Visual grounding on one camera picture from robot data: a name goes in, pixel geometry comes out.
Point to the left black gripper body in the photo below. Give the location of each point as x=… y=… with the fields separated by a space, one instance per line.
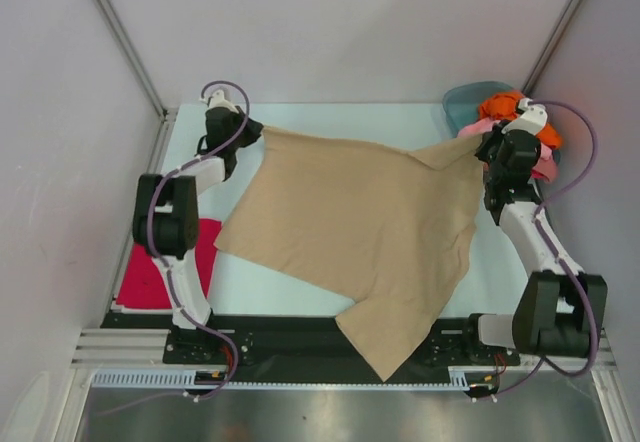
x=237 y=142

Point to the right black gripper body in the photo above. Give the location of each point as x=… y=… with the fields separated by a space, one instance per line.
x=495 y=171

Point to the beige t shirt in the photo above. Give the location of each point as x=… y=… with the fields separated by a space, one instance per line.
x=388 y=228

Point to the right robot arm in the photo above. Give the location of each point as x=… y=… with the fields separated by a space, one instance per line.
x=561 y=310

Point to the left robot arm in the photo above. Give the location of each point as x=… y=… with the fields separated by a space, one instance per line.
x=166 y=214

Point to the pink t shirt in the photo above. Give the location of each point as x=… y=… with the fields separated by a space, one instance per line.
x=545 y=169

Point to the orange t shirt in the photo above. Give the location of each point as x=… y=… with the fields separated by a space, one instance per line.
x=503 y=106

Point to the teal plastic basket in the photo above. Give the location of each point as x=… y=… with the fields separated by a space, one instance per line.
x=461 y=103

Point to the folded magenta t shirt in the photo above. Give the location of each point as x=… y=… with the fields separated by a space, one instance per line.
x=142 y=289

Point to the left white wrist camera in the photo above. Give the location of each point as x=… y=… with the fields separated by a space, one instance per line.
x=218 y=99

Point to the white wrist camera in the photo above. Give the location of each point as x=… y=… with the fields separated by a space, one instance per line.
x=531 y=117
x=218 y=99

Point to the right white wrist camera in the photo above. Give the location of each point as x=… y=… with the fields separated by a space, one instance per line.
x=531 y=117

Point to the left aluminium frame post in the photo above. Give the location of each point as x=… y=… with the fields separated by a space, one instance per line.
x=118 y=31

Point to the aluminium frame post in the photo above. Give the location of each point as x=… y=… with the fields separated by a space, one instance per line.
x=558 y=32
x=118 y=31

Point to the right aluminium frame post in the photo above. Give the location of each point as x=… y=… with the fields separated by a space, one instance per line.
x=558 y=32

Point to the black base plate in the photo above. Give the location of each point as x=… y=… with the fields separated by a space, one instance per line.
x=311 y=350

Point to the white slotted cable duct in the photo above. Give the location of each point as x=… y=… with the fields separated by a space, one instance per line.
x=185 y=379

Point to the aluminium front rail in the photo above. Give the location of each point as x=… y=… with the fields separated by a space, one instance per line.
x=145 y=348

